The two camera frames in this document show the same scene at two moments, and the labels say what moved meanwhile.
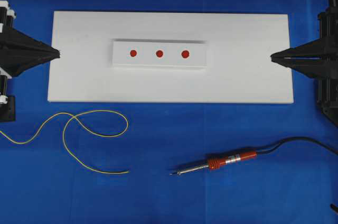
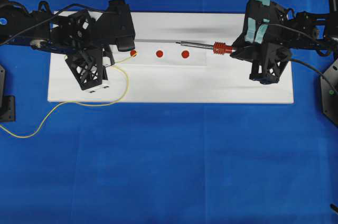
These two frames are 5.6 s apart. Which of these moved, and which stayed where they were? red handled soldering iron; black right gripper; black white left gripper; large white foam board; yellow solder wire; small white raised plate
Moved: yellow solder wire; black white left gripper; black right gripper; red handled soldering iron
Stayed: large white foam board; small white raised plate
